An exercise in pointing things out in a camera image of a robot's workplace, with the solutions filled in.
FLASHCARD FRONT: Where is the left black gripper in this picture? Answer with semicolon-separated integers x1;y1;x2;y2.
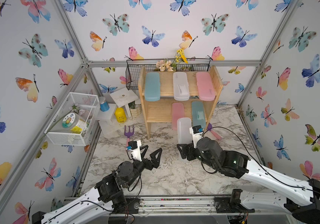
123;145;160;189

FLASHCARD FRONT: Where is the clear pencil case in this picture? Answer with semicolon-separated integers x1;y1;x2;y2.
173;72;190;101
177;117;193;144

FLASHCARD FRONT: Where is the teal pencil case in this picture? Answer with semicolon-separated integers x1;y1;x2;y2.
191;101;206;129
144;72;161;102

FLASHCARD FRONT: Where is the pink pencil case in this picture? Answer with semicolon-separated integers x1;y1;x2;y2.
196;72;216;101
172;103;185;131

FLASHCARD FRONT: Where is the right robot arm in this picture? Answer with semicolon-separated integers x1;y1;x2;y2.
177;137;320;224

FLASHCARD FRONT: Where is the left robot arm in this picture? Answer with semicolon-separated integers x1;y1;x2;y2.
32;145;162;224

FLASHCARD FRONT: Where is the wooden two-tier shelf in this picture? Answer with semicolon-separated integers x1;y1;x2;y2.
137;65;224;140

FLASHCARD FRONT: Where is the purple garden fork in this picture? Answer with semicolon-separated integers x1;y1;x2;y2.
124;126;135;146

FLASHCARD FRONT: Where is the purple pink garden trowel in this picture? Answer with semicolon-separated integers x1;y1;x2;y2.
207;123;222;141

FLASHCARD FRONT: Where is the yellow bottle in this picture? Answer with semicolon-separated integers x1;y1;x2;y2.
114;107;127;123

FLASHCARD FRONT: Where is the small potted plant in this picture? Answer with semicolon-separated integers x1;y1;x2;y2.
128;101;142;117

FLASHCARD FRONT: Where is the white step block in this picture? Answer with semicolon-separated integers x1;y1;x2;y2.
96;104;136;137

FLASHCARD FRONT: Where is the white small stool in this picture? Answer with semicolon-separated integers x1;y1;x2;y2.
110;88;139;118

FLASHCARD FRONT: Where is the blue tin can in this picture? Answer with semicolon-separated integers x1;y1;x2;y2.
99;97;110;112

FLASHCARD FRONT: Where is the clear jar colourful lid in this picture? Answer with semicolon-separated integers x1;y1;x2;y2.
62;113;87;134

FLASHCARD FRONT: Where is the artificial flower bunch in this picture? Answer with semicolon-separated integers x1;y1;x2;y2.
155;49;188;72

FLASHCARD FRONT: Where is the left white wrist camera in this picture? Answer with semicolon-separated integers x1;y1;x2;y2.
126;140;142;161

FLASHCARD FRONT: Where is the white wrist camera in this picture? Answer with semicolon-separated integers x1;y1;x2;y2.
189;125;203;148
126;140;142;161

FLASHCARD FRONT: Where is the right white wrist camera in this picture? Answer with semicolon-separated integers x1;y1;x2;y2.
189;125;203;148

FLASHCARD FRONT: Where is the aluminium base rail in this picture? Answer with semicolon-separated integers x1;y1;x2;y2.
59;195;296;217

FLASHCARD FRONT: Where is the white mesh wall basket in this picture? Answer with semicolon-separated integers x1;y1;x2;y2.
44;92;100;146

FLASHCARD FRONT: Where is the black wire basket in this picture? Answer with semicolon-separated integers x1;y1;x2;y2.
125;57;211;90

